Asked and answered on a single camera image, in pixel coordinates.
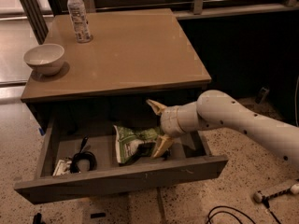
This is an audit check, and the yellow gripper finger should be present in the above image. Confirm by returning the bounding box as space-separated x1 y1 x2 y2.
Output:
151 134 174 158
147 99 167 116

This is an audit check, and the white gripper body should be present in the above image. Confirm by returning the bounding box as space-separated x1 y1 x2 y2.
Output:
160 105 182 137

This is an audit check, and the green jalapeno chip bag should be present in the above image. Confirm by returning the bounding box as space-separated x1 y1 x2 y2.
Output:
114 125 162 164

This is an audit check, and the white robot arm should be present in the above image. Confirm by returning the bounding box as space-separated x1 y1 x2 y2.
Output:
147 90 299 167

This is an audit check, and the brown drawer cabinet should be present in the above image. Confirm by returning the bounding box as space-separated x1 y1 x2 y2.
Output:
20 7 212 133

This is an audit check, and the open grey top drawer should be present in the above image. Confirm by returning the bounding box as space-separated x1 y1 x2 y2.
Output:
14 109 228 204

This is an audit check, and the small grey floor device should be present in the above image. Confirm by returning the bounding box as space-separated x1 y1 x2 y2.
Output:
255 87 270 104

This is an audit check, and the small white packet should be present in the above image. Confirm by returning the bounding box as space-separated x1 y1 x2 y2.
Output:
52 160 72 176

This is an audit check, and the white power strip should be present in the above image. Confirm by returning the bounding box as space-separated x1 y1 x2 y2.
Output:
253 179 299 203

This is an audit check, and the blue tape piece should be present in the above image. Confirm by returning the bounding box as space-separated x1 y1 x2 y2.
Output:
38 128 45 136

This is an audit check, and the white ceramic bowl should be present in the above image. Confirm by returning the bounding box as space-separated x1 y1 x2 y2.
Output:
23 44 64 76

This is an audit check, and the clear plastic water bottle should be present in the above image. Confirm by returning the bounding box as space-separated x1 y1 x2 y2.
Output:
67 0 92 43

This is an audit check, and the small black floor object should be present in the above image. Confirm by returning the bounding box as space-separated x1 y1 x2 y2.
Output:
33 213 42 224

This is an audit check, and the coiled black cable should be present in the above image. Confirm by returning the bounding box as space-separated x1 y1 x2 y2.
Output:
69 136 98 174

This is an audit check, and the black floor cable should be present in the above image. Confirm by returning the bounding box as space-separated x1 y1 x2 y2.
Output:
205 205 257 224

